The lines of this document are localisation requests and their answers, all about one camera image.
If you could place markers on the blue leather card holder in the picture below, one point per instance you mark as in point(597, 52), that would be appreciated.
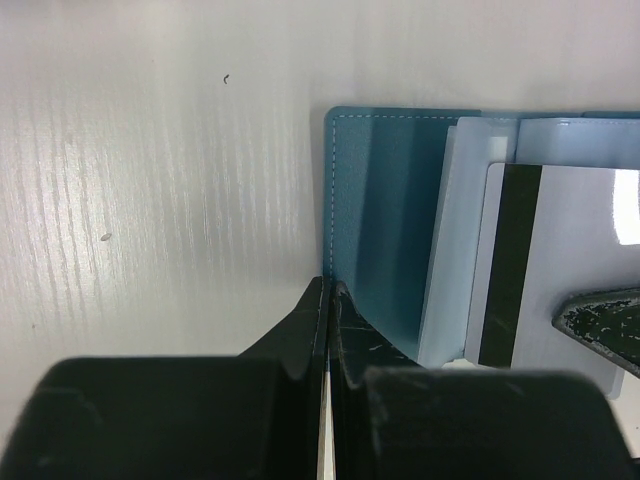
point(404, 195)

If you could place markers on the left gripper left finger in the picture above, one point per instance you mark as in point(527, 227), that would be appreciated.
point(255, 415)

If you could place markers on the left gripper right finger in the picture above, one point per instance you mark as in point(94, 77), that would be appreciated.
point(393, 419)

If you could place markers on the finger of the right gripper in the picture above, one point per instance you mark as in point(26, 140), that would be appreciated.
point(605, 322)

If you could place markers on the silver VIP card top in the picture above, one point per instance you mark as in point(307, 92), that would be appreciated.
point(549, 233)

